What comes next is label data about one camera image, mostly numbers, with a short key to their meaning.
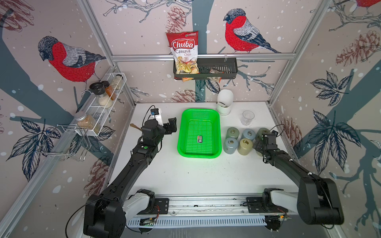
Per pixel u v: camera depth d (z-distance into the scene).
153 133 0.59
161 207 0.73
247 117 1.06
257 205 0.73
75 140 0.68
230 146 0.88
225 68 0.95
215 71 0.93
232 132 0.93
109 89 0.76
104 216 0.38
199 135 1.01
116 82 0.85
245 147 0.87
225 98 1.07
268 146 0.69
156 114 0.67
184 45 0.81
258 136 0.93
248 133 0.92
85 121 0.60
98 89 0.68
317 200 0.41
